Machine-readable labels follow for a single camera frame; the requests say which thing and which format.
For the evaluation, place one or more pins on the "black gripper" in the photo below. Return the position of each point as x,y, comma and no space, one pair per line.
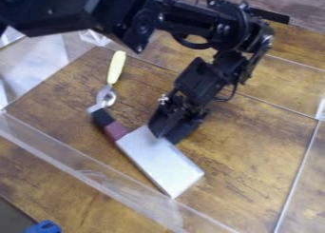
182,111

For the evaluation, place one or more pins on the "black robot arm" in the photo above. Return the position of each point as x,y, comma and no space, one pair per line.
222,25

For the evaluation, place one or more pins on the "black strip on table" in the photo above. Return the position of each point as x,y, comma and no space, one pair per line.
265,14

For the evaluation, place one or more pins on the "blue object at bottom edge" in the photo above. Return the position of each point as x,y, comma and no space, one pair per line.
45,227

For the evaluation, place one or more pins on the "spoon with yellow handle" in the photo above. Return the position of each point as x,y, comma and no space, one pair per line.
106,96

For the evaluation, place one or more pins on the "clear acrylic triangle bracket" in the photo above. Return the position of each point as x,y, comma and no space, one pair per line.
94,37

